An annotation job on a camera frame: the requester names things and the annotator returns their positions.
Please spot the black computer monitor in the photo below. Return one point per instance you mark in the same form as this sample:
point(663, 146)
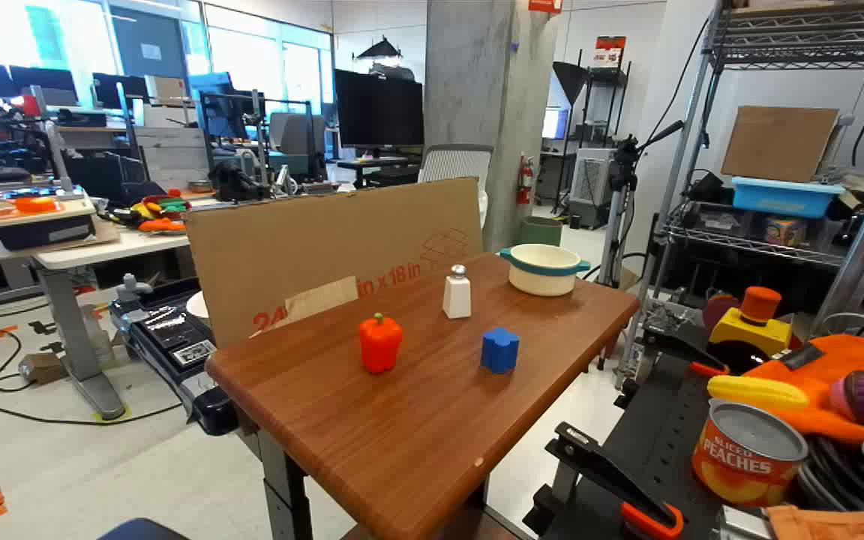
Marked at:
point(377, 111)

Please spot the black orange clamp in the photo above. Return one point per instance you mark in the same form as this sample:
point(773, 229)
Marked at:
point(579, 456)

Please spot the white standing desk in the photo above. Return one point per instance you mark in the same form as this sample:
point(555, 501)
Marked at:
point(55, 267)

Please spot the white bowl teal rim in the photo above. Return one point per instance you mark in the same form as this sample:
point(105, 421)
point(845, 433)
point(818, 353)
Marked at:
point(541, 267)

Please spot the yellow toy corn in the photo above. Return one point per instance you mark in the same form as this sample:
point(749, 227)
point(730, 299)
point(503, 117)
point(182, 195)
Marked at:
point(758, 392)

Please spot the brown cardboard sheet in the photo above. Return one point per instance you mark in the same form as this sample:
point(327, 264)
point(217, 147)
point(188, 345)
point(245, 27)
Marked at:
point(257, 256)

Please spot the orange plastic toy body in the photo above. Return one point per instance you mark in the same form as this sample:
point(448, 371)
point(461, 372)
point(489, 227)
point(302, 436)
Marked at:
point(831, 357)

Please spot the wooden table top desk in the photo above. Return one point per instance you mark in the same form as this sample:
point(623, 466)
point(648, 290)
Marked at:
point(407, 449)

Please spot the yellow box orange button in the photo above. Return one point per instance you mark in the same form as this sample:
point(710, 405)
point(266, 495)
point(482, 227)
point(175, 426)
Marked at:
point(755, 321)

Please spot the peaches tin can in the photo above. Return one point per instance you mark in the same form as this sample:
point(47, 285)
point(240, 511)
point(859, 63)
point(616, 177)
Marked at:
point(744, 453)

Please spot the red fire extinguisher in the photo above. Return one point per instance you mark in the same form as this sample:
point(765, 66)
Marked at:
point(526, 180)

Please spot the orange toy bell pepper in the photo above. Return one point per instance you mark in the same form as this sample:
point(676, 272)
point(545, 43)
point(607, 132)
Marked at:
point(379, 344)

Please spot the blue plastic bin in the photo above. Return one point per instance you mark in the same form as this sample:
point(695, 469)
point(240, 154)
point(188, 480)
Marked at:
point(781, 195)

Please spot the white plastic bottle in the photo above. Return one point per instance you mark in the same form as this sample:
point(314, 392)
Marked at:
point(458, 294)

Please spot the blue cube block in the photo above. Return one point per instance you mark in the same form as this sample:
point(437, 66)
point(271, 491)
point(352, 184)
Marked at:
point(499, 353)

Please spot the metal wire shelf rack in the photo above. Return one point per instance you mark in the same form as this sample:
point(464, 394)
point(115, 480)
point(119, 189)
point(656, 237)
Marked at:
point(773, 146)

